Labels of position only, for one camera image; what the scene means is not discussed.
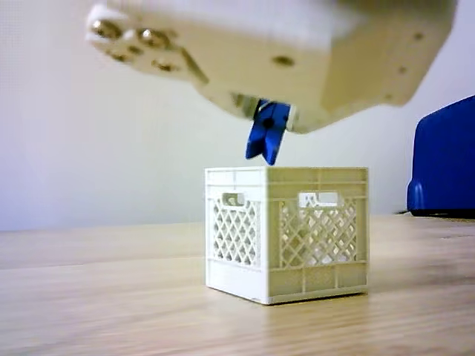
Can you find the blue clothes peg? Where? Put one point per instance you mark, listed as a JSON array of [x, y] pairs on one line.
[[269, 130]]

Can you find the white lattice mini crate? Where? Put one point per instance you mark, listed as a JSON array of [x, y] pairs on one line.
[[285, 237]]

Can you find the blue plastic box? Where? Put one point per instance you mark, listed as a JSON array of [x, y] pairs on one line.
[[445, 159]]

